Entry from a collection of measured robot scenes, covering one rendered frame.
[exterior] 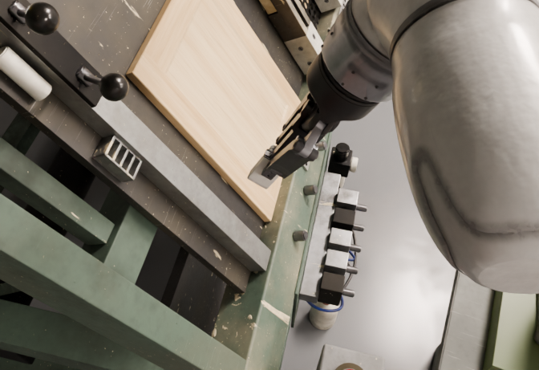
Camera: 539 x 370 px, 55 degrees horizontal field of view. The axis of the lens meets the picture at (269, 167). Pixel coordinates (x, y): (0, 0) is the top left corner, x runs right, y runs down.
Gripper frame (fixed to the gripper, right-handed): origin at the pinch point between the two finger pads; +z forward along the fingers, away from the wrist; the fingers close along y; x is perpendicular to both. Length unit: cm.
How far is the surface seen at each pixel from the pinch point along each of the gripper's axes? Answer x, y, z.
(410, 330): 96, -49, 108
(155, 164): -13.1, -8.2, 25.6
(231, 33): -14, -51, 30
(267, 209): 13, -26, 47
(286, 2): -6, -70, 30
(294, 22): -2, -71, 34
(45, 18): -31.1, -1.4, -1.5
